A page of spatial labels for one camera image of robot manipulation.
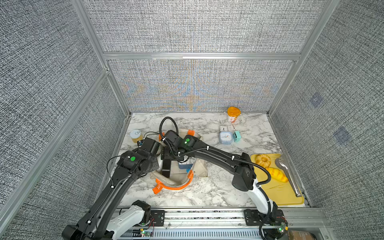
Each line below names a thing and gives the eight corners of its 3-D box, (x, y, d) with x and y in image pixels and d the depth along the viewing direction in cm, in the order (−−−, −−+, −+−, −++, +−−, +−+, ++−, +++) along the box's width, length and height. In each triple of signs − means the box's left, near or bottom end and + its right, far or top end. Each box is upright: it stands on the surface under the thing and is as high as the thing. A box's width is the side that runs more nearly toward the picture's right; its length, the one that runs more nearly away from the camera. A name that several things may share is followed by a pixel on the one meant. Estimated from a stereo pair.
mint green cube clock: (233, 142, 105) (235, 137, 100) (232, 135, 108) (233, 130, 104) (239, 142, 105) (241, 137, 100) (238, 135, 108) (239, 130, 104)
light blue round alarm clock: (219, 144, 104) (220, 141, 101) (218, 133, 109) (218, 131, 107) (233, 144, 104) (234, 141, 101) (231, 133, 109) (231, 131, 107)
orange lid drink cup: (227, 123, 114) (230, 115, 107) (226, 115, 120) (228, 106, 112) (239, 123, 114) (242, 115, 107) (236, 115, 120) (239, 106, 112)
